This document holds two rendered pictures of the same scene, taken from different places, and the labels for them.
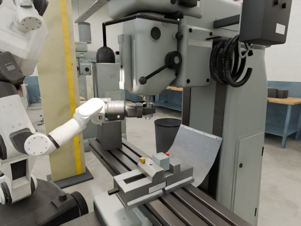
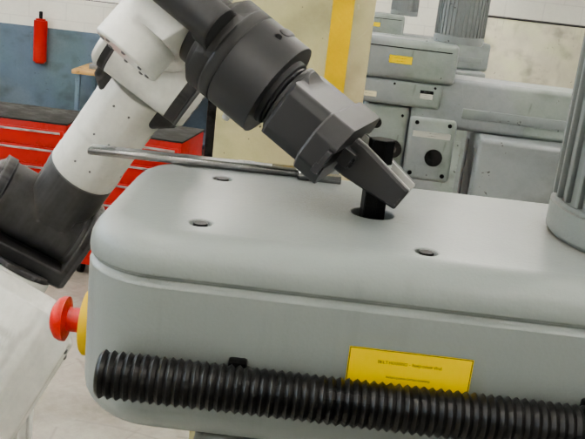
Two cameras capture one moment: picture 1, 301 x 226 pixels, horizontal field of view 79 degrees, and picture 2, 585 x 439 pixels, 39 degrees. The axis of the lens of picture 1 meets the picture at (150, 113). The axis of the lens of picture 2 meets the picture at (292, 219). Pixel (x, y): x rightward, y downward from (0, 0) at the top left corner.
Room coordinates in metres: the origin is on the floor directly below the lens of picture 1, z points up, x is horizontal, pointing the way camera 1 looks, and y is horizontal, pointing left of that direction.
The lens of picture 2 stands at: (0.23, -0.32, 2.07)
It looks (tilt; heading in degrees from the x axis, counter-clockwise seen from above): 16 degrees down; 34
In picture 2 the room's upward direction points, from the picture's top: 7 degrees clockwise
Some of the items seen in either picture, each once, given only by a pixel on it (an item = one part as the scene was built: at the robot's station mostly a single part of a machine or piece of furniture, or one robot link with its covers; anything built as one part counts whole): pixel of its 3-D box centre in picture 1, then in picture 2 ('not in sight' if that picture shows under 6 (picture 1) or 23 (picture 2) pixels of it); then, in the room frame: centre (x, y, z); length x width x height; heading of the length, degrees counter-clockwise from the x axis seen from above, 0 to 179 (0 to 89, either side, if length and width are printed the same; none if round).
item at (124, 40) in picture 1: (125, 63); not in sight; (0.77, 0.10, 1.45); 0.04 x 0.04 x 0.21; 34
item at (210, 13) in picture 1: (221, 26); not in sight; (1.11, -0.40, 1.66); 0.80 x 0.23 x 0.20; 124
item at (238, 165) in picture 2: not in sight; (215, 162); (0.83, 0.19, 1.89); 0.24 x 0.04 x 0.01; 126
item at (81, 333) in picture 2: not in sight; (97, 322); (0.70, 0.20, 1.76); 0.06 x 0.02 x 0.06; 34
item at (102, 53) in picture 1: (105, 54); not in sight; (0.73, 0.17, 1.47); 0.07 x 0.07 x 0.06
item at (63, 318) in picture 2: not in sight; (70, 319); (0.69, 0.22, 1.76); 0.04 x 0.03 x 0.04; 34
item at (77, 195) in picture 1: (77, 206); not in sight; (1.09, 0.50, 0.50); 0.20 x 0.05 x 0.20; 50
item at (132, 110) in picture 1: (128, 110); not in sight; (0.82, 0.10, 1.24); 0.13 x 0.12 x 0.10; 9
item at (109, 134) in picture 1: (109, 130); not in sight; (1.22, 0.29, 1.01); 0.22 x 0.12 x 0.20; 26
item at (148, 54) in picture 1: (148, 57); not in sight; (0.83, 0.01, 1.47); 0.21 x 0.19 x 0.32; 34
